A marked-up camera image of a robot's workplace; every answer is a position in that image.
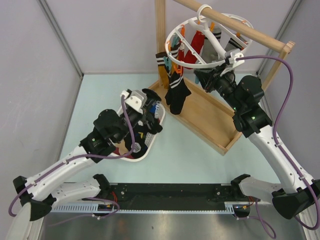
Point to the wooden hanger stand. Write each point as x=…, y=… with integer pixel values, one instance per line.
x=204, y=114

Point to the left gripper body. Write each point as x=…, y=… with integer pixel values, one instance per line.
x=142, y=117

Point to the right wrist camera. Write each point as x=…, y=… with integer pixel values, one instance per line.
x=232, y=60

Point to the orange clip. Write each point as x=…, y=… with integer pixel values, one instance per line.
x=178, y=69

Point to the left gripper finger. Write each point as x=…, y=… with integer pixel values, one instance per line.
x=154, y=127
x=151, y=95

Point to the teal clip behind sock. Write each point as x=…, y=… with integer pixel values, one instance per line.
x=167, y=62

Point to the mustard brown striped sock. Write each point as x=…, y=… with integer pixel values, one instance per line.
x=164, y=73

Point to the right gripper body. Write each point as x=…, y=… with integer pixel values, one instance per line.
x=221, y=82

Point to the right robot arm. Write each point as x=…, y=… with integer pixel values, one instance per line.
x=297, y=189

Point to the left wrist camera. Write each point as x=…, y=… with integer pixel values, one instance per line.
x=135, y=99

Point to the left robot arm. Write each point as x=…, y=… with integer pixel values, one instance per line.
x=113, y=137

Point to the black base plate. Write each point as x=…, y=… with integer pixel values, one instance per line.
x=176, y=197

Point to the white round clip hanger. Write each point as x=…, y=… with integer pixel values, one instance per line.
x=216, y=37

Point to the white laundry basket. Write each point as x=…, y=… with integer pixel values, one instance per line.
x=126, y=144

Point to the pile of dark socks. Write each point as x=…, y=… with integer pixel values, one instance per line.
x=143, y=139

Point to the white cable duct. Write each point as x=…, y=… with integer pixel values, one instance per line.
x=101, y=208

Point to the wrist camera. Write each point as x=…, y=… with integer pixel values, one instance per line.
x=135, y=99
x=232, y=60

